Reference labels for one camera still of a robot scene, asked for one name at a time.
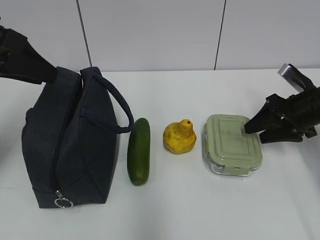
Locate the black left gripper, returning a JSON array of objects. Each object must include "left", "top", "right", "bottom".
[{"left": 0, "top": 25, "right": 58, "bottom": 85}]

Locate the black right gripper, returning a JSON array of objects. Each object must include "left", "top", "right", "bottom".
[{"left": 244, "top": 87, "right": 320, "bottom": 144}]

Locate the green lid glass container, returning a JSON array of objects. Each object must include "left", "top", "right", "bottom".
[{"left": 202, "top": 114, "right": 263, "bottom": 177}]

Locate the dark blue lunch bag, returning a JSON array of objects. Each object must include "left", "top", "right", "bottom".
[{"left": 21, "top": 67, "right": 134, "bottom": 209}]

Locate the yellow wrinkled pear toy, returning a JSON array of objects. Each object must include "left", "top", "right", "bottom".
[{"left": 163, "top": 119, "right": 197, "bottom": 154}]

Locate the green cucumber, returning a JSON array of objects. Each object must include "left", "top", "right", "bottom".
[{"left": 127, "top": 117, "right": 151, "bottom": 186}]

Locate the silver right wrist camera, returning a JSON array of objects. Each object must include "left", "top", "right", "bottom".
[{"left": 277, "top": 63, "right": 315, "bottom": 93}]

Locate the metal zipper pull ring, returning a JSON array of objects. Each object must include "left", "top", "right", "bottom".
[{"left": 54, "top": 189, "right": 74, "bottom": 209}]

